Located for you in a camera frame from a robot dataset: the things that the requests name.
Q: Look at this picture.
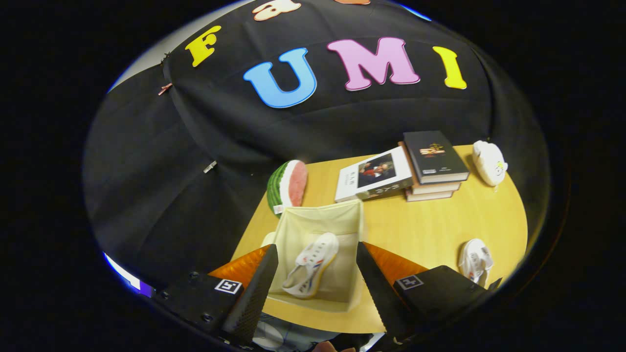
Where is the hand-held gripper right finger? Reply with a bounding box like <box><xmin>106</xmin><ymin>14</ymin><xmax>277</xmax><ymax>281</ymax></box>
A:
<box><xmin>356</xmin><ymin>241</ymin><xmax>492</xmax><ymax>343</ymax></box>

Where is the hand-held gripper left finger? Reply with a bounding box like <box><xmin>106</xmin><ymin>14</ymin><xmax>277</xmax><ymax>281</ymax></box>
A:
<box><xmin>154</xmin><ymin>244</ymin><xmax>279</xmax><ymax>347</ymax></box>

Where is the white shoe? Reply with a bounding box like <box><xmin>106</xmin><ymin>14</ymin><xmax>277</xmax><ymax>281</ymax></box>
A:
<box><xmin>459</xmin><ymin>239</ymin><xmax>494</xmax><ymax>288</ymax></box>
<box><xmin>282</xmin><ymin>232</ymin><xmax>339</xmax><ymax>299</ymax></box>

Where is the beige fabric storage box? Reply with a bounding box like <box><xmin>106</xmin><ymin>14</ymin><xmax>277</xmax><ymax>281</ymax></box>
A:
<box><xmin>262</xmin><ymin>199</ymin><xmax>367</xmax><ymax>313</ymax></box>

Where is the person's blue clothing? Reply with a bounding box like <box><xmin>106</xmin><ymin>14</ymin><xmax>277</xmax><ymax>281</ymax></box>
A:
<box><xmin>253</xmin><ymin>313</ymin><xmax>343</xmax><ymax>352</ymax></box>

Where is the watermelon slice toy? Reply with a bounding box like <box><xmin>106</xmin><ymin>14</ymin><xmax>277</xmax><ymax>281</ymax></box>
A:
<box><xmin>267</xmin><ymin>160</ymin><xmax>309</xmax><ymax>216</ymax></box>

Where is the white portrait cover book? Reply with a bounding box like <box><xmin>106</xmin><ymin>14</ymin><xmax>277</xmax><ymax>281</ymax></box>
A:
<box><xmin>335</xmin><ymin>146</ymin><xmax>414</xmax><ymax>203</ymax></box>

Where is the laptop screen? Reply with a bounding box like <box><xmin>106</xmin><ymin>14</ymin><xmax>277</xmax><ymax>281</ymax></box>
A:
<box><xmin>104</xmin><ymin>252</ymin><xmax>155</xmax><ymax>298</ymax></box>

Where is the black hardcover book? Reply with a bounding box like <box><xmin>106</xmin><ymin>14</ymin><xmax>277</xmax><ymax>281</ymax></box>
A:
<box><xmin>403</xmin><ymin>130</ymin><xmax>470</xmax><ymax>185</ymax></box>

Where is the black backdrop cloth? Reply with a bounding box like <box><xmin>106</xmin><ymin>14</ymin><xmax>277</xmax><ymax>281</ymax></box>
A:
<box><xmin>82</xmin><ymin>0</ymin><xmax>551</xmax><ymax>289</ymax></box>

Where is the white plush toy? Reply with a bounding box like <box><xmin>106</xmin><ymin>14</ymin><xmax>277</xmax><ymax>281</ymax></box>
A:
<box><xmin>472</xmin><ymin>140</ymin><xmax>509</xmax><ymax>187</ymax></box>

